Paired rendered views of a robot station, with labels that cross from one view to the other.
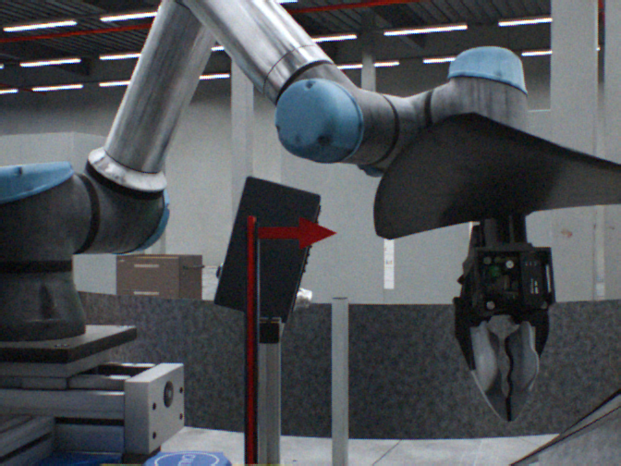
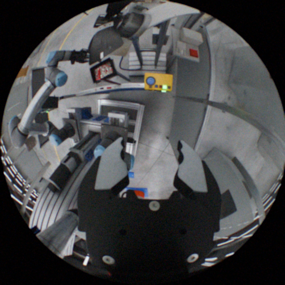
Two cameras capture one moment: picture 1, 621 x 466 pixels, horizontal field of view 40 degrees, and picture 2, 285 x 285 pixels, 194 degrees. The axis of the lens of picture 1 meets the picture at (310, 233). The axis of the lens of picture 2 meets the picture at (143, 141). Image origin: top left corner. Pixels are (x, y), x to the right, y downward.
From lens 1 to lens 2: 0.57 m
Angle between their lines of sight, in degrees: 87
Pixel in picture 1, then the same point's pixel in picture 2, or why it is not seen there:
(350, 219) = not seen: hidden behind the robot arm
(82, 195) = (52, 131)
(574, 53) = not seen: outside the picture
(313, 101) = (61, 77)
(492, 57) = (51, 54)
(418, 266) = (18, 111)
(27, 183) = (57, 138)
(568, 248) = (18, 88)
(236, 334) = (38, 121)
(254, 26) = (41, 96)
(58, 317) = (69, 125)
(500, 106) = (59, 52)
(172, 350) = not seen: hidden behind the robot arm
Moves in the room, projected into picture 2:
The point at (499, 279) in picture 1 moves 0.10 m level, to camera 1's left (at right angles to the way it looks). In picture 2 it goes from (83, 55) to (82, 68)
